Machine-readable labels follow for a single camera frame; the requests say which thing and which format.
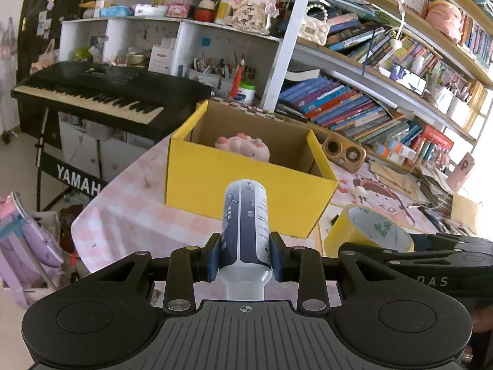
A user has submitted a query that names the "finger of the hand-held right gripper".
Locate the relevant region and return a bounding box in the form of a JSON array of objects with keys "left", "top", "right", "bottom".
[
  {"left": 414, "top": 233, "right": 493, "bottom": 254},
  {"left": 379, "top": 247, "right": 465, "bottom": 269}
]

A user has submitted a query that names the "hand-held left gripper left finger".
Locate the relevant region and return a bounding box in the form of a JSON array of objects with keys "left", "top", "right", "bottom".
[{"left": 87, "top": 232, "right": 222, "bottom": 313}]

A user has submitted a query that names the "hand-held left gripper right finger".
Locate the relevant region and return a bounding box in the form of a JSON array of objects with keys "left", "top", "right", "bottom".
[{"left": 270, "top": 232, "right": 389, "bottom": 313}]

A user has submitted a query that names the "white bottle with blue label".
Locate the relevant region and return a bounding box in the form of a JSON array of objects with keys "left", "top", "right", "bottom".
[{"left": 218, "top": 179, "right": 273, "bottom": 301}]

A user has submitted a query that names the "yellow tape roll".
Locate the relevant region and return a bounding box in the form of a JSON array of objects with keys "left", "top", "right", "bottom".
[{"left": 324, "top": 205, "right": 416, "bottom": 257}]

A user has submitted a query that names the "yellow cardboard box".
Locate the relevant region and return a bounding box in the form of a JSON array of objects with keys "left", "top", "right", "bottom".
[{"left": 165, "top": 99, "right": 340, "bottom": 239}]

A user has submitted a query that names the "pink plush paw toy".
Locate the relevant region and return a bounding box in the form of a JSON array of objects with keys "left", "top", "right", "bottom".
[{"left": 214, "top": 133, "right": 271, "bottom": 162}]

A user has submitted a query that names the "pink printed desktop cloth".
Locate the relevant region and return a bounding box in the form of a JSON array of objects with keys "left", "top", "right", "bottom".
[{"left": 71, "top": 135, "right": 468, "bottom": 297}]

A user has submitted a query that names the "pile of papers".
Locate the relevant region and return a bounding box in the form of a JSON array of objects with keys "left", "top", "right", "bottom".
[{"left": 418, "top": 162, "right": 482, "bottom": 236}]

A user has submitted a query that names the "brown cardboard sheet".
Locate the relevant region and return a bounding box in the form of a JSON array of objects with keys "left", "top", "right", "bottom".
[{"left": 369, "top": 160, "right": 422, "bottom": 201}]

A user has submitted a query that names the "wooden retro radio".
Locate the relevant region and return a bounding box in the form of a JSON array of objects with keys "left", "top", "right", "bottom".
[{"left": 323, "top": 132, "right": 367, "bottom": 173}]

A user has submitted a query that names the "black keyboard stand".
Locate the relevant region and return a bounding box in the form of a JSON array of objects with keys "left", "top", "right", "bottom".
[{"left": 35, "top": 108, "right": 110, "bottom": 212}]

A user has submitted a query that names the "row of colourful books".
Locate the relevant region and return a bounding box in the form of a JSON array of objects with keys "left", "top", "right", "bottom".
[
  {"left": 458, "top": 11, "right": 493, "bottom": 66},
  {"left": 327, "top": 13, "right": 476, "bottom": 97},
  {"left": 277, "top": 77, "right": 455, "bottom": 164}
]

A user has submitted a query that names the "white tub with green lid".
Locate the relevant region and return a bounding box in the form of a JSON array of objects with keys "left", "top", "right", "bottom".
[{"left": 238, "top": 81, "right": 256, "bottom": 104}]

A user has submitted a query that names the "reflective smartphone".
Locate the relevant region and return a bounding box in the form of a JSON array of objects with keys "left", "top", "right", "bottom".
[{"left": 393, "top": 64, "right": 428, "bottom": 95}]

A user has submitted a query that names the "white pen holder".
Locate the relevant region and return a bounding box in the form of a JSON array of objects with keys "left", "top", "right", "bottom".
[{"left": 188, "top": 67, "right": 220, "bottom": 87}]

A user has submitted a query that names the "white cabinet with pink stickers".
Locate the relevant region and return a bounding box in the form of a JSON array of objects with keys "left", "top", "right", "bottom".
[{"left": 58, "top": 112, "right": 155, "bottom": 186}]

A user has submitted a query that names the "purple backpack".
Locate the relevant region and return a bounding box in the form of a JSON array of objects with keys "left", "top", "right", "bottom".
[{"left": 0, "top": 192, "right": 66, "bottom": 309}]

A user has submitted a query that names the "pen holder with pens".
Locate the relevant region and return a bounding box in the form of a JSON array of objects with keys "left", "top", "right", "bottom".
[{"left": 193, "top": 50, "right": 257, "bottom": 81}]

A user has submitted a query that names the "white box with red label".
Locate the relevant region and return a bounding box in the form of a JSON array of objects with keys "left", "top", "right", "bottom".
[{"left": 148, "top": 44, "right": 178, "bottom": 73}]

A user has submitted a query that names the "white bookshelf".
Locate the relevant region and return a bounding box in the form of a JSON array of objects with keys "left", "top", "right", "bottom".
[{"left": 260, "top": 0, "right": 493, "bottom": 186}]

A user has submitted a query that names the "black electronic keyboard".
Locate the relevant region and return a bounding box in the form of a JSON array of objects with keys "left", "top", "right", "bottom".
[{"left": 11, "top": 61, "right": 212, "bottom": 141}]

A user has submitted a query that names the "white cubby shelf unit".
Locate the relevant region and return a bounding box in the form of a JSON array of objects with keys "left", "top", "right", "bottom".
[{"left": 59, "top": 15, "right": 283, "bottom": 105}]

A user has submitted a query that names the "pink plush cushion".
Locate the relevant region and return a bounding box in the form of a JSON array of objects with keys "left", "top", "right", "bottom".
[{"left": 426, "top": 0, "right": 463, "bottom": 43}]

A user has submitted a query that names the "cream quilted pearl handbag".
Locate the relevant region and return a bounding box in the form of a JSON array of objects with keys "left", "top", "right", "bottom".
[{"left": 298, "top": 4, "right": 332, "bottom": 45}]

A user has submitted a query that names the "red white round jar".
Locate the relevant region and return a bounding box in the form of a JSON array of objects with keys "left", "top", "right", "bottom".
[{"left": 194, "top": 0, "right": 215, "bottom": 23}]

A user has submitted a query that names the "pink white ceramic ornament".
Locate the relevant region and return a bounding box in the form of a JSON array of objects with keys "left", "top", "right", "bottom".
[{"left": 230, "top": 0, "right": 279, "bottom": 35}]

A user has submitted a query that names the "white yellow bottle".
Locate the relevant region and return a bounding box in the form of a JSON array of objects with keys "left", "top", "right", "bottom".
[{"left": 214, "top": 0, "right": 234, "bottom": 26}]

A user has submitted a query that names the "pink small box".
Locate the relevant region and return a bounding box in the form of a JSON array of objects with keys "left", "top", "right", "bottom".
[{"left": 166, "top": 2, "right": 190, "bottom": 19}]

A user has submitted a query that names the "white tissue pack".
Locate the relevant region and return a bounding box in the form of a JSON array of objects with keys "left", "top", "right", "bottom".
[{"left": 134, "top": 4, "right": 168, "bottom": 17}]

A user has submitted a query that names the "pink handbag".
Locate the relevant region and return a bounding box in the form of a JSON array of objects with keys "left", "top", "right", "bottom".
[{"left": 31, "top": 39, "right": 58, "bottom": 74}]

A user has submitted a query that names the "blue tissue pack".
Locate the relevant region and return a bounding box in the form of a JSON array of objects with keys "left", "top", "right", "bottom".
[{"left": 99, "top": 6, "right": 134, "bottom": 18}]

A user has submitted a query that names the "blue cord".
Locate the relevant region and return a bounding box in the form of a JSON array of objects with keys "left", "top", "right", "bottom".
[{"left": 362, "top": 27, "right": 376, "bottom": 78}]

